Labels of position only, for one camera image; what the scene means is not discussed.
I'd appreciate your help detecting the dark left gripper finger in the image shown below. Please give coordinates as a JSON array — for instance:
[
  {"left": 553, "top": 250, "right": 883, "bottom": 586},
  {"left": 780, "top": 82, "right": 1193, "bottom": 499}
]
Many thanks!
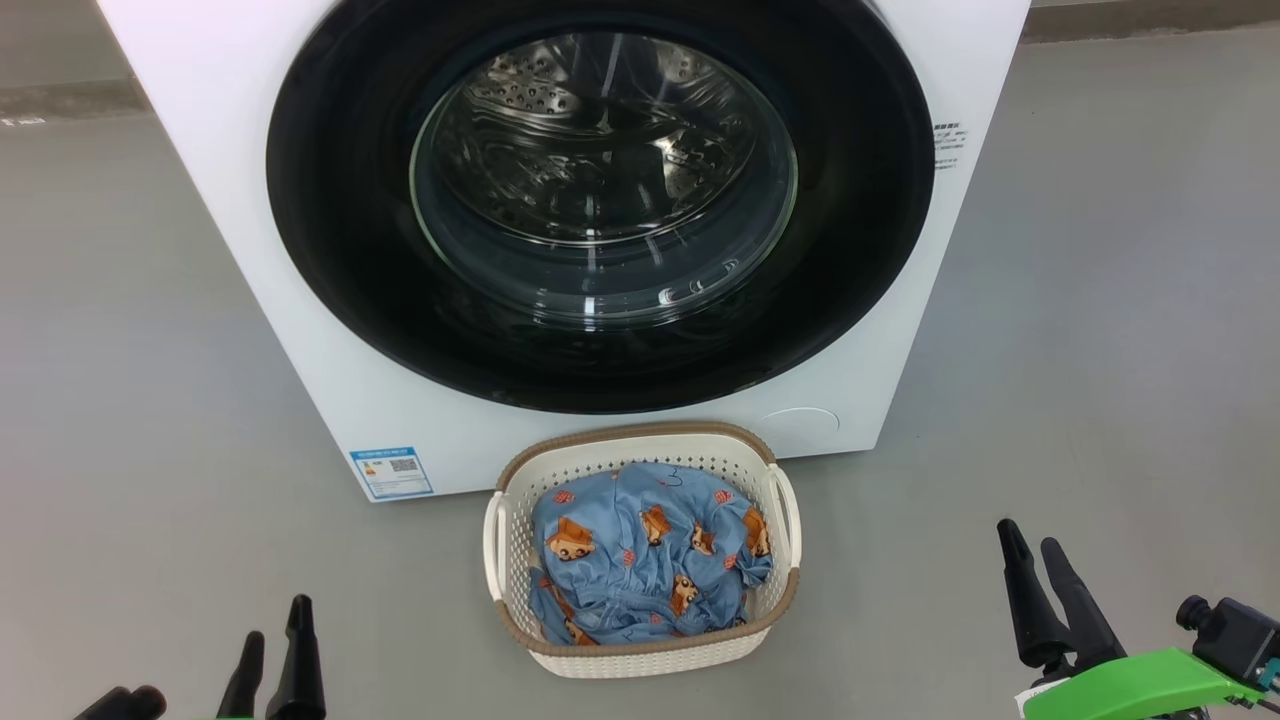
[
  {"left": 265, "top": 595, "right": 327, "bottom": 720},
  {"left": 216, "top": 631, "right": 266, "bottom": 720}
]

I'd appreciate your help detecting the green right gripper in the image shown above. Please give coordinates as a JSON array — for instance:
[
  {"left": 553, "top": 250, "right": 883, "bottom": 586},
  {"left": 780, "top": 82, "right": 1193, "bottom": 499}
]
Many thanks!
[{"left": 997, "top": 519, "right": 1263, "bottom": 720}]

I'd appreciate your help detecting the blue patterned cloth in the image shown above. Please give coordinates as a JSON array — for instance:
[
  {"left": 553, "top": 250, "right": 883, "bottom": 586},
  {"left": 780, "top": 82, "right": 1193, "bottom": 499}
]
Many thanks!
[{"left": 528, "top": 461, "right": 775, "bottom": 647}]

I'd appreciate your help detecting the black round glass washer door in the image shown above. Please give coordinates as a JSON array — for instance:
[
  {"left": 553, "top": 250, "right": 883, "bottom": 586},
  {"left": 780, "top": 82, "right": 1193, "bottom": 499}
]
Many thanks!
[{"left": 266, "top": 0, "right": 936, "bottom": 415}]

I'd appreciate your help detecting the white washing machine body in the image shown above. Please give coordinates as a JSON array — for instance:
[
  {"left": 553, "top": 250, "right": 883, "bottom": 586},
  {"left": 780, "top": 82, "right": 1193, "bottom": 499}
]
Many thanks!
[{"left": 97, "top": 0, "right": 1032, "bottom": 503}]

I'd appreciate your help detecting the blue energy label sticker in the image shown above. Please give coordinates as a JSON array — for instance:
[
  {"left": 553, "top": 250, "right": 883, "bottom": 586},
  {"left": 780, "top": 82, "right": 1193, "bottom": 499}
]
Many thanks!
[{"left": 349, "top": 446, "right": 435, "bottom": 501}]

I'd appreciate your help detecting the round white filter cover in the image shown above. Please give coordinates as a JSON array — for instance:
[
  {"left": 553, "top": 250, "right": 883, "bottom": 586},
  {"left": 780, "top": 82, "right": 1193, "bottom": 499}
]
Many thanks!
[{"left": 757, "top": 406, "right": 841, "bottom": 459}]

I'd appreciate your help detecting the cream basket with brown rim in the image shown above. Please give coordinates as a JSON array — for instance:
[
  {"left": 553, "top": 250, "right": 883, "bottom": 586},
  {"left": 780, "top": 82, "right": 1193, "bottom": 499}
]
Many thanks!
[{"left": 483, "top": 421, "right": 803, "bottom": 680}]

